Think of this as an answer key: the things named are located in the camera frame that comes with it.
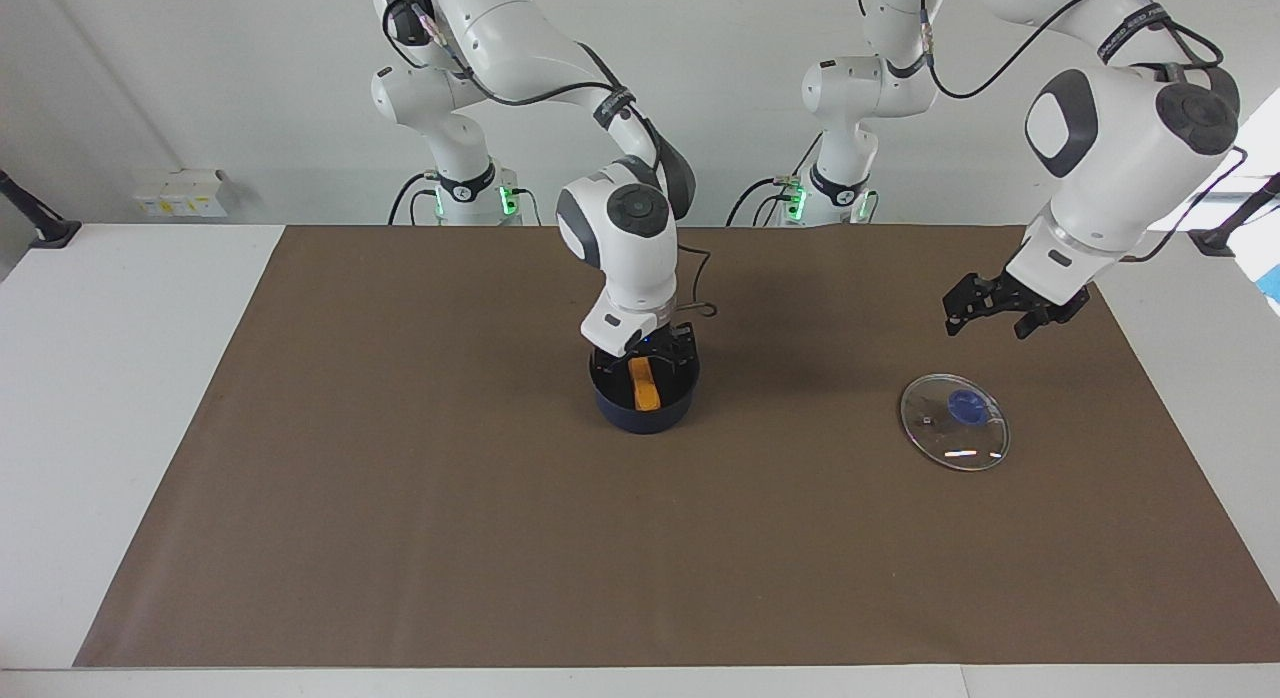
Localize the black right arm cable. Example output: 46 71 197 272
380 0 721 321

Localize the black right base cable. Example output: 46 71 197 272
387 171 543 227

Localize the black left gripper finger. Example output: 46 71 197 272
1014 303 1063 342
942 272 1003 338

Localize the black clamp stand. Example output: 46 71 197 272
0 168 83 250
1187 173 1280 258

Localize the glass lid with blue knob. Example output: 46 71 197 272
899 372 1012 473

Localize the black left base cable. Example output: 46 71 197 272
725 133 881 228

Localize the black base cable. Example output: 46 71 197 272
387 171 543 227
725 133 881 228

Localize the blue pot with long handle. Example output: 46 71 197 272
587 340 702 437

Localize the white wall socket box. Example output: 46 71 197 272
133 169 230 220

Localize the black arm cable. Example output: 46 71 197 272
380 0 721 321
918 0 1251 264

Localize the orange toy corn cob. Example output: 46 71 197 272
627 355 664 413

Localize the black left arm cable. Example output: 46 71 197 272
918 0 1251 264

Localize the brown table mat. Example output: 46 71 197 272
72 225 1280 669

